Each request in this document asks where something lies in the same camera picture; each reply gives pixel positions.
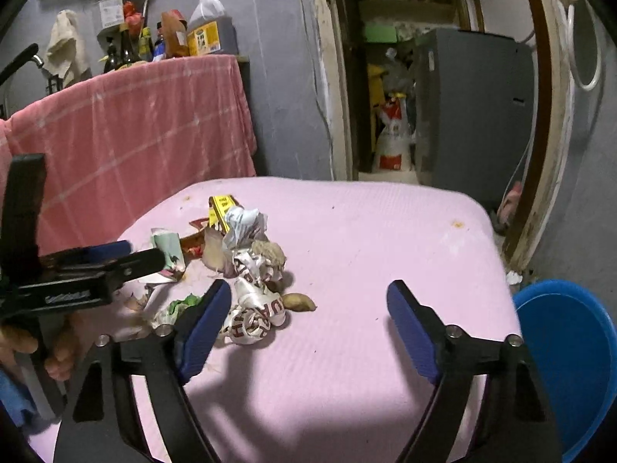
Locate small brown potato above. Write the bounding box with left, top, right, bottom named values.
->
left=281, top=292, right=317, bottom=313

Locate yellow wrapper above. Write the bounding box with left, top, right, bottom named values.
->
left=208, top=194, right=242, bottom=235

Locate white sack red print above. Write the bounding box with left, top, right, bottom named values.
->
left=375, top=91, right=416, bottom=172

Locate green white wrapper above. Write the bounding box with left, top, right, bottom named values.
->
left=153, top=294, right=203, bottom=330

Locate black handlebar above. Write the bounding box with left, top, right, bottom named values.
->
left=0, top=43, right=45, bottom=88

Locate person's left forearm blue sleeve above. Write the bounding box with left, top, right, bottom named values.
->
left=0, top=367, right=40, bottom=428

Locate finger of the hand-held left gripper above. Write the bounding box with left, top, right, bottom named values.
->
left=103, top=248, right=167, bottom=296
left=41, top=240, right=133, bottom=273

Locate white ring frame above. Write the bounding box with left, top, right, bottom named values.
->
left=554, top=0, right=604, bottom=91

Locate brown fibrous lump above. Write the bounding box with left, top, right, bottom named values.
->
left=251, top=240, right=289, bottom=281

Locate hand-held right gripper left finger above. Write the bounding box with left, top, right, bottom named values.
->
left=53, top=279, right=233, bottom=463

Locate pink checked cloth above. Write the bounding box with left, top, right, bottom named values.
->
left=0, top=54, right=257, bottom=259

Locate crumpled red white wrapper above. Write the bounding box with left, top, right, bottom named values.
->
left=219, top=248, right=291, bottom=345

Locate yellow bag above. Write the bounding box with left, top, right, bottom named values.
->
left=368, top=63, right=389, bottom=155

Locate large oil jug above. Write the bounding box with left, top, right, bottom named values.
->
left=186, top=0, right=239, bottom=57

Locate person's left hand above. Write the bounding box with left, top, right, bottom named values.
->
left=0, top=317, right=80, bottom=383

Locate blue plastic bin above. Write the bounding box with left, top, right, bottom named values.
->
left=512, top=280, right=617, bottom=463

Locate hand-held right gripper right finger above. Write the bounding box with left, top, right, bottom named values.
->
left=386, top=280, right=562, bottom=463

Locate green box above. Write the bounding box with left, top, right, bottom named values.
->
left=365, top=24, right=399, bottom=43

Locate dark glass bottle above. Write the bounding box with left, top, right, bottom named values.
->
left=103, top=37, right=121, bottom=75
left=118, top=28, right=140, bottom=69

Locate beige hanging cloth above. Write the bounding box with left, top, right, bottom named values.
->
left=45, top=10, right=88, bottom=86

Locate crumpled white paper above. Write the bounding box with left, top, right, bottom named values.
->
left=223, top=206, right=269, bottom=252

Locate pink item by door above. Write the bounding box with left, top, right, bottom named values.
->
left=498, top=181, right=524, bottom=233

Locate white green printed carton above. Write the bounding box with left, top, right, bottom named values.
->
left=150, top=228, right=188, bottom=284

